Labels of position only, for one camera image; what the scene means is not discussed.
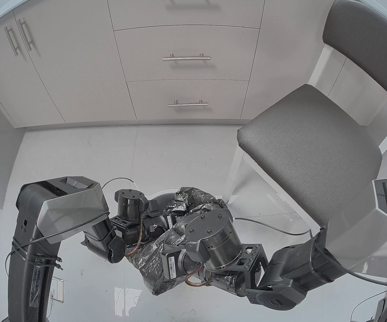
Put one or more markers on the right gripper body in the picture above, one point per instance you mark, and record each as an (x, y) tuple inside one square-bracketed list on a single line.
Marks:
[(183, 267)]

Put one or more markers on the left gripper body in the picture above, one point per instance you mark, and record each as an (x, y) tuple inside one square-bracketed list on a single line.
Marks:
[(160, 226)]

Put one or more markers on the black plastic bag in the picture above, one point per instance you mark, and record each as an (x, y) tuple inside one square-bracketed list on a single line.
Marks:
[(197, 200)]

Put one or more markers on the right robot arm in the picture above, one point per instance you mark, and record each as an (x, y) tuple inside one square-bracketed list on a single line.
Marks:
[(364, 233)]

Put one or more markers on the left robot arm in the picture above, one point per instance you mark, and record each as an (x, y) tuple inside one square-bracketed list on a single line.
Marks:
[(69, 210)]

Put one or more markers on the white trash bin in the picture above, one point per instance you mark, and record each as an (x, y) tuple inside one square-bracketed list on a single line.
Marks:
[(165, 200)]

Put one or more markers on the beige cabinet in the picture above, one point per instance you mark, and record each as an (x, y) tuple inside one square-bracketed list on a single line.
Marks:
[(79, 79)]

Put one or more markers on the grey white chair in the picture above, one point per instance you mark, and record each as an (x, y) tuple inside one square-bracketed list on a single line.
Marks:
[(307, 139)]

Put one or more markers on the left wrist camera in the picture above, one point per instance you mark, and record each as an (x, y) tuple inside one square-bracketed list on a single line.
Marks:
[(154, 208)]

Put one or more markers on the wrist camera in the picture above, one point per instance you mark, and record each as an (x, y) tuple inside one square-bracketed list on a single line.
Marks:
[(197, 250), (154, 208)]

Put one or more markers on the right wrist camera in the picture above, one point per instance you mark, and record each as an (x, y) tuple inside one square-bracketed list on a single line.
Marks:
[(197, 250)]

